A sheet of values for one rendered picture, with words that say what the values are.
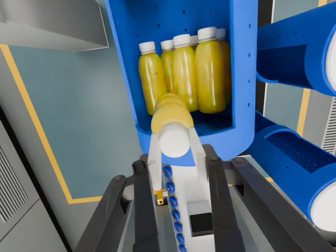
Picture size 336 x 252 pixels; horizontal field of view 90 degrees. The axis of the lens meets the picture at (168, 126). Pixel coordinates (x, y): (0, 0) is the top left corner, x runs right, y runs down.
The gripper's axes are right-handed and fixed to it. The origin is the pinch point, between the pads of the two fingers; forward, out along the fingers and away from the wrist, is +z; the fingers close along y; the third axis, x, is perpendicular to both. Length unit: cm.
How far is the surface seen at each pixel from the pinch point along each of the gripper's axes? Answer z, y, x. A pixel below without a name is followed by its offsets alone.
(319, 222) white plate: 31, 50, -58
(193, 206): 39, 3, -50
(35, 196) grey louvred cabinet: 121, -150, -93
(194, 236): 27, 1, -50
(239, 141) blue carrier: 12.2, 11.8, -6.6
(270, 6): 118, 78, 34
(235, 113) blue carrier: 11.8, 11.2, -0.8
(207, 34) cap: 22.2, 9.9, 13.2
